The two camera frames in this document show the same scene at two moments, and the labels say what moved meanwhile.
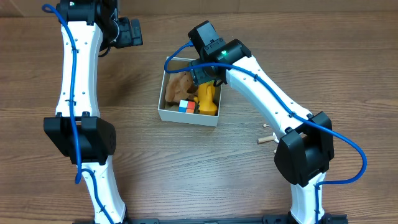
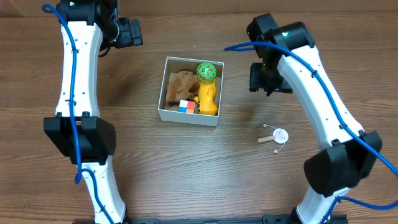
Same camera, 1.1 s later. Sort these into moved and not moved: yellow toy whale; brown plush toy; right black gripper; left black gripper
Moved: right black gripper
Not moved: yellow toy whale; left black gripper; brown plush toy
